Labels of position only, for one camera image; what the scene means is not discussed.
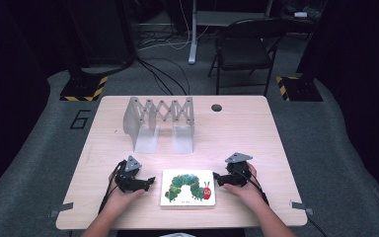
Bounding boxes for white desk leg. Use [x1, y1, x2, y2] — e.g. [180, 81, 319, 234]
[188, 0, 199, 65]

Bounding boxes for black yellow striped stand base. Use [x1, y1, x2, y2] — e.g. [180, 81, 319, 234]
[59, 73, 110, 103]
[274, 74, 324, 103]

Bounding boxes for person's left hand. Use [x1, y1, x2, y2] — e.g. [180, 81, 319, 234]
[103, 189, 146, 215]

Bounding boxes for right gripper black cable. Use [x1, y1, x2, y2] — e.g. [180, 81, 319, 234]
[231, 168, 270, 206]

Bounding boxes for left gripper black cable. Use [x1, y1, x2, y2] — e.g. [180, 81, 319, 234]
[98, 160, 127, 215]

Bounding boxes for black equipment cabinet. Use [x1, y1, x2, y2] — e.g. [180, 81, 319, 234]
[62, 0, 136, 67]

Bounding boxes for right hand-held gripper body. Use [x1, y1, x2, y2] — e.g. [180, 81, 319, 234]
[224, 151, 254, 188]

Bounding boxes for grey table clamp bracket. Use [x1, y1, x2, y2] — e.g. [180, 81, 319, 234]
[48, 201, 75, 219]
[289, 199, 315, 216]

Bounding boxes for white caterpillar picture book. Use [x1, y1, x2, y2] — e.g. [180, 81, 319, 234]
[160, 168, 217, 208]

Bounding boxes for black curtain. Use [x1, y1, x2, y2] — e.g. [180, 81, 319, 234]
[0, 0, 52, 205]
[296, 0, 379, 215]

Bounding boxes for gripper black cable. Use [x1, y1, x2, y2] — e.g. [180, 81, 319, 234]
[98, 160, 127, 215]
[231, 168, 270, 206]

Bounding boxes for grey desk top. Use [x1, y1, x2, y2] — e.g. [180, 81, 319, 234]
[195, 10, 271, 28]

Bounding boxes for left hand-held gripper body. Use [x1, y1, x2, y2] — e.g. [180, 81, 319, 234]
[113, 155, 147, 194]

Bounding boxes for black folding chair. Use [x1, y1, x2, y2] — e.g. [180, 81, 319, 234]
[207, 17, 289, 98]

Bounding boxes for black floor cables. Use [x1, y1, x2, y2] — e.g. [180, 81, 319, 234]
[133, 56, 192, 97]

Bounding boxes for person's right hand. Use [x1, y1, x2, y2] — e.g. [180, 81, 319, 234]
[222, 162, 266, 207]

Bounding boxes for white floor cables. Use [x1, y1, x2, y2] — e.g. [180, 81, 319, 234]
[137, 0, 211, 52]

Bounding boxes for grey expandable book rack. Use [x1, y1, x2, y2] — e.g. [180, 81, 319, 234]
[121, 96, 196, 155]

